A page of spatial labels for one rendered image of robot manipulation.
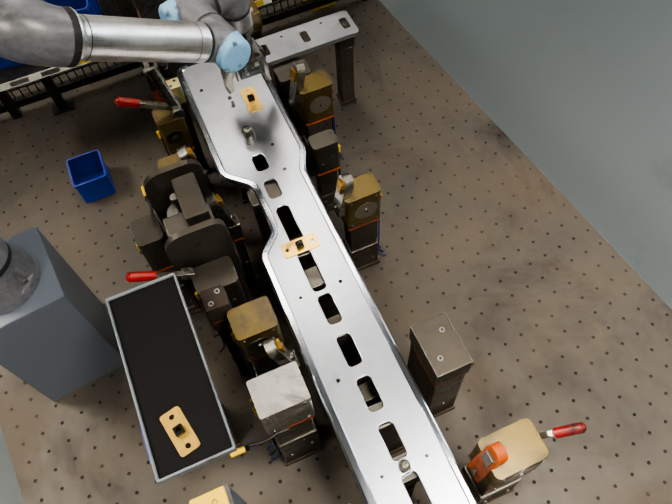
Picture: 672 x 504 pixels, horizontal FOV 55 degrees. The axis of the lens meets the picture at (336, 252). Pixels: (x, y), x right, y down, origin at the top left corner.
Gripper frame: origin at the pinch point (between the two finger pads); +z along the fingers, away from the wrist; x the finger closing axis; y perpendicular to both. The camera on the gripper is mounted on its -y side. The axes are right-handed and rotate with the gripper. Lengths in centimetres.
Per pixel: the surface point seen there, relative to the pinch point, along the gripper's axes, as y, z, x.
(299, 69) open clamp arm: 6.7, -5.4, 12.1
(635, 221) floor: 37, 105, 136
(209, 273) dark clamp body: 49, -2, -26
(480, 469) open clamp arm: 106, 2, 7
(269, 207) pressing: 33.9, 5.7, -7.5
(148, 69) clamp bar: 1.2, -15.2, -21.8
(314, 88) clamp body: 7.8, 1.4, 15.1
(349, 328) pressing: 70, 5, -3
